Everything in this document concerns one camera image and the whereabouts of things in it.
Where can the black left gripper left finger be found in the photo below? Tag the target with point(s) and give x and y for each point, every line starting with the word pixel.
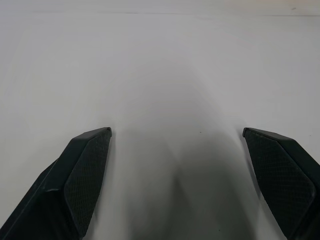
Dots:
pixel 62 190

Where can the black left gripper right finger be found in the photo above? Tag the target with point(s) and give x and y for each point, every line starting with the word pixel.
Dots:
pixel 285 180

